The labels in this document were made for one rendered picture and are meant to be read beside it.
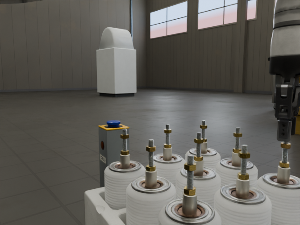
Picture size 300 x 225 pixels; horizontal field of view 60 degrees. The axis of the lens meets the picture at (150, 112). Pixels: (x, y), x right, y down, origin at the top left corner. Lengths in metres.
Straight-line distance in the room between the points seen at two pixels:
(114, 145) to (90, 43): 10.37
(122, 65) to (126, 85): 0.51
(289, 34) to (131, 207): 0.41
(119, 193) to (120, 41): 6.12
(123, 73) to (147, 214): 6.10
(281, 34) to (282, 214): 0.33
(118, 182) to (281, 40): 0.42
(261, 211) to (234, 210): 0.04
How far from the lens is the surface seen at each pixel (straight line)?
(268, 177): 0.59
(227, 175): 0.63
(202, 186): 0.54
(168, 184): 0.52
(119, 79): 6.43
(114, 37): 6.54
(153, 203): 0.48
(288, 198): 0.56
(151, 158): 0.49
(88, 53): 10.96
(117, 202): 0.60
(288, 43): 0.53
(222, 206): 0.48
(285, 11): 0.54
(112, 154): 0.75
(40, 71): 10.28
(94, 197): 0.65
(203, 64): 9.92
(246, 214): 0.47
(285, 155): 0.58
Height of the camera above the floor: 0.45
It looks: 7 degrees down
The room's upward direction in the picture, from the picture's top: straight up
